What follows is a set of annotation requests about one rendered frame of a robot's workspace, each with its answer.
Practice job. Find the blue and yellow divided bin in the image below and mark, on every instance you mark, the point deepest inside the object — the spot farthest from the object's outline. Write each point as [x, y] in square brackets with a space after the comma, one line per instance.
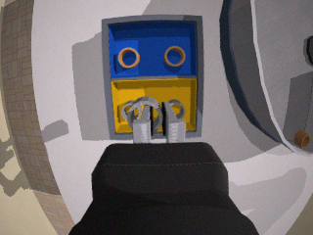
[151, 36]

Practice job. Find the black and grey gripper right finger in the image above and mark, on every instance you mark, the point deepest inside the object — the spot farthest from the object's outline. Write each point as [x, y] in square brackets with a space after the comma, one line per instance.
[172, 127]

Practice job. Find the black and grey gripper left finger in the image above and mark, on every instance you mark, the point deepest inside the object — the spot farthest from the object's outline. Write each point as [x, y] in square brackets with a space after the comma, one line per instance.
[142, 129]

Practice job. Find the bronze bushing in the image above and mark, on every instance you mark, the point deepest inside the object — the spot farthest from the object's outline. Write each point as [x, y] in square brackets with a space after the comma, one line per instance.
[182, 54]
[301, 139]
[121, 54]

